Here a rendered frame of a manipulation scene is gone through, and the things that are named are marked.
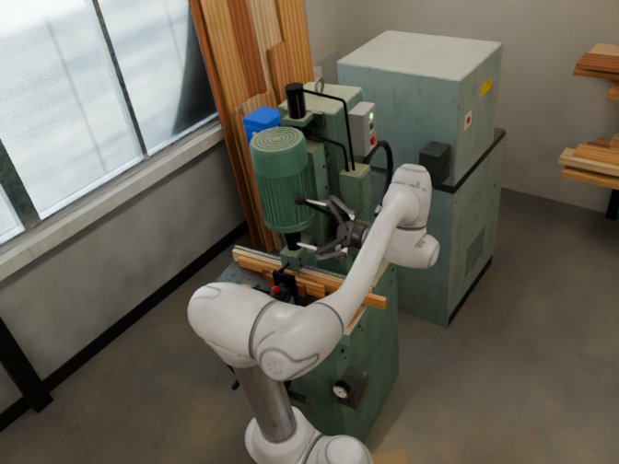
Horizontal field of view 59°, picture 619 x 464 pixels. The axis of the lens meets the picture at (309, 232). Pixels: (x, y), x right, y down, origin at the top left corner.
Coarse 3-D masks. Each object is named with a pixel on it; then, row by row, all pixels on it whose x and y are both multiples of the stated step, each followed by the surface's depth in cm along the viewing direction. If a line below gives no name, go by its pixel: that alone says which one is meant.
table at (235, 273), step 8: (232, 264) 219; (224, 272) 216; (232, 272) 216; (240, 272) 215; (248, 272) 214; (256, 272) 214; (216, 280) 213; (224, 280) 212; (232, 280) 212; (240, 280) 211; (248, 280) 210; (256, 280) 210; (264, 280) 209; (296, 296) 200; (312, 296) 199; (296, 304) 197; (304, 304) 197; (360, 312) 190; (368, 312) 196; (360, 320) 190; (352, 328) 185; (360, 328) 191; (344, 336) 184; (352, 336) 186; (344, 344) 187
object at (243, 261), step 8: (240, 256) 216; (240, 264) 217; (248, 264) 214; (256, 264) 212; (264, 264) 211; (296, 272) 205; (320, 280) 200; (328, 288) 199; (336, 288) 196; (368, 296) 190; (376, 296) 190; (368, 304) 193; (376, 304) 191; (384, 304) 189
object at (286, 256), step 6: (306, 234) 202; (306, 240) 198; (312, 240) 200; (282, 252) 194; (288, 252) 194; (294, 252) 194; (300, 252) 194; (306, 252) 197; (282, 258) 195; (288, 258) 193; (294, 258) 192; (300, 258) 194; (306, 258) 198; (282, 264) 197; (294, 264) 194; (300, 264) 195; (294, 270) 196
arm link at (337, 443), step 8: (320, 440) 153; (328, 440) 148; (336, 440) 147; (344, 440) 147; (352, 440) 147; (312, 448) 151; (320, 448) 148; (328, 448) 146; (336, 448) 145; (344, 448) 145; (352, 448) 145; (360, 448) 145; (312, 456) 149; (320, 456) 146; (328, 456) 144; (336, 456) 143; (344, 456) 143; (352, 456) 144; (360, 456) 144; (368, 456) 146
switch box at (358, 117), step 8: (360, 104) 189; (368, 104) 188; (352, 112) 184; (360, 112) 184; (368, 112) 185; (352, 120) 185; (360, 120) 184; (368, 120) 186; (352, 128) 187; (360, 128) 185; (368, 128) 188; (376, 128) 194; (352, 136) 189; (360, 136) 187; (368, 136) 189; (376, 136) 195; (352, 144) 191; (360, 144) 189; (368, 144) 191; (376, 144) 197; (360, 152) 191; (368, 152) 192
